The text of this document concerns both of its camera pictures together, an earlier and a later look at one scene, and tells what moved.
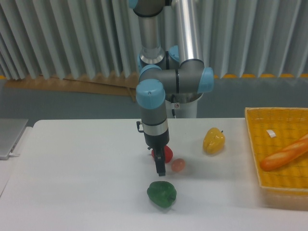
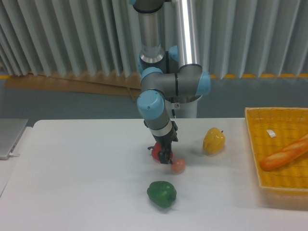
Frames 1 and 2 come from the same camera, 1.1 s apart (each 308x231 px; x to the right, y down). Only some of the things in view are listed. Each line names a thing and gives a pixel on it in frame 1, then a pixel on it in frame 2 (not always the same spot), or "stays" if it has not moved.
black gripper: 157,143 -> 164,153
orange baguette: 286,155 stays
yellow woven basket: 285,186 stays
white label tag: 271,133 stays
